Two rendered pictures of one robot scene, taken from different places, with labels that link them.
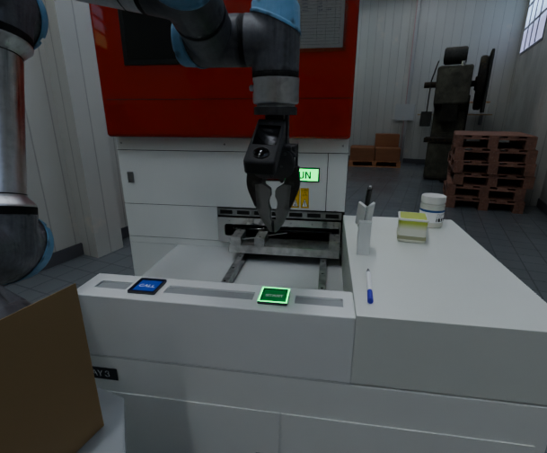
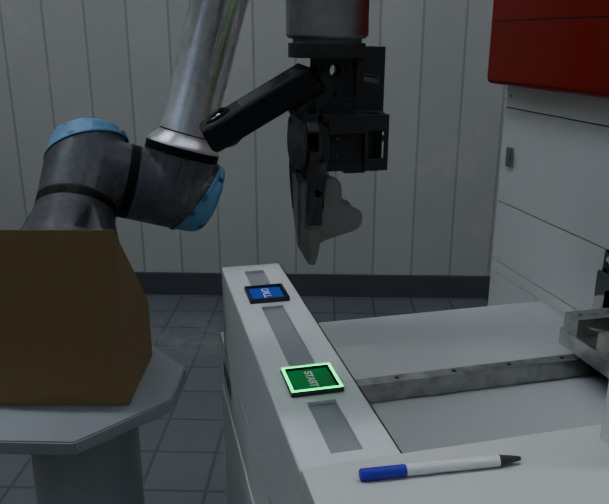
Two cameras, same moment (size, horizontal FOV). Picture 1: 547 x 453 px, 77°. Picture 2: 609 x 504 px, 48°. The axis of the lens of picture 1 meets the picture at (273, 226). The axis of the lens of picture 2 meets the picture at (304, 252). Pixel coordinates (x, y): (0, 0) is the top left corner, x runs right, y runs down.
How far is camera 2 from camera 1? 68 cm
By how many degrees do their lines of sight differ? 64
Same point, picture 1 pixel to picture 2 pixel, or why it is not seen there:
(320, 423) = not seen: outside the picture
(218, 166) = not seen: outside the picture
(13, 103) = (209, 36)
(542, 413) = not seen: outside the picture
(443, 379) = not seen: outside the picture
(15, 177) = (190, 117)
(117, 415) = (144, 406)
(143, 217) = (510, 233)
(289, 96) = (305, 25)
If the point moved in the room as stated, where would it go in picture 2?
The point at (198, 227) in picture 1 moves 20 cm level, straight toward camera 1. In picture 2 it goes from (572, 281) to (499, 305)
